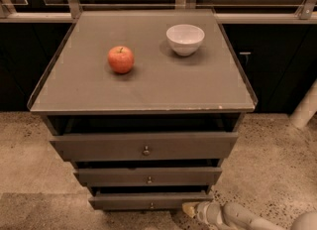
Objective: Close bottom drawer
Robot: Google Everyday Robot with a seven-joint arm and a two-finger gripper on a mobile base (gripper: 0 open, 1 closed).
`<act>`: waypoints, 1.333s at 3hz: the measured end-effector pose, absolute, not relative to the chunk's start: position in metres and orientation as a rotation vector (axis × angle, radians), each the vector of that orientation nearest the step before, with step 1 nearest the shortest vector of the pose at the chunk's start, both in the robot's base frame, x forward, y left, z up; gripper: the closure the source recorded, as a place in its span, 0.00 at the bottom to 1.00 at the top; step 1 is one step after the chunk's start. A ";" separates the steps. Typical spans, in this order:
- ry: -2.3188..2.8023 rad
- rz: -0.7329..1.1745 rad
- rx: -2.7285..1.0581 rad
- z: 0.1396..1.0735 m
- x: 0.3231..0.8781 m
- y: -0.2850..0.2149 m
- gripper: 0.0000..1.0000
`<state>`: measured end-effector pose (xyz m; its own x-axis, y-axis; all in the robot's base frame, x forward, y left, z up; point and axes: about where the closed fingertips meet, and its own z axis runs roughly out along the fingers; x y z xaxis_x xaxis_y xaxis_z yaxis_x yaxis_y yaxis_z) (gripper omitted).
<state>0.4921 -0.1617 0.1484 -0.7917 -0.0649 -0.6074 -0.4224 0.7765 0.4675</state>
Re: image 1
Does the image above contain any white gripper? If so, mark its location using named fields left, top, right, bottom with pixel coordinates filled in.
left=182, top=201, right=223, bottom=226

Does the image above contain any grey bottom drawer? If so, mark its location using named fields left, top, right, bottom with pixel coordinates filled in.
left=89, top=191, right=213, bottom=211

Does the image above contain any grey drawer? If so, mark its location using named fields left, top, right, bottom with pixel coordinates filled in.
left=51, top=132, right=238, bottom=162
left=89, top=191, right=213, bottom=211
left=74, top=167, right=222, bottom=187

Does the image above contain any grey top drawer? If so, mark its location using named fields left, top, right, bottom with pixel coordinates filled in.
left=51, top=132, right=238, bottom=162

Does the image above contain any grey middle drawer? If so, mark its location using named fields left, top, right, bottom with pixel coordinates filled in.
left=74, top=167, right=222, bottom=187

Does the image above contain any grey drawer cabinet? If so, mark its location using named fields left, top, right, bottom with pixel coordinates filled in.
left=28, top=10, right=257, bottom=196

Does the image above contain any red apple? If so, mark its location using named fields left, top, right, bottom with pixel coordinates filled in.
left=107, top=46, right=135, bottom=74

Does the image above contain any white ceramic bowl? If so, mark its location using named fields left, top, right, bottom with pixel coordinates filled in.
left=166, top=24, right=205, bottom=57

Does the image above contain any metal railing frame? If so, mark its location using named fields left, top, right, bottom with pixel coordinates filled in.
left=0, top=0, right=317, bottom=24

